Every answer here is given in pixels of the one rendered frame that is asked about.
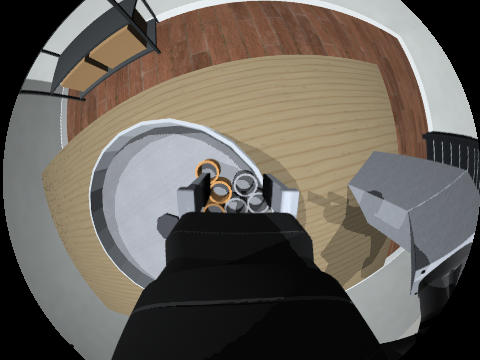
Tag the bronze bushing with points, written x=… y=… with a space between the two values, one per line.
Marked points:
x=220 y=199
x=212 y=161
x=210 y=203

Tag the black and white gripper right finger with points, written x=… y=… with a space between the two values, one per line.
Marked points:
x=278 y=196

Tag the grey metal ring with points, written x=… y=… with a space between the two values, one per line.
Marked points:
x=259 y=208
x=235 y=196
x=245 y=192

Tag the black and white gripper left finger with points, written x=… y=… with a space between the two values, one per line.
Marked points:
x=195 y=196

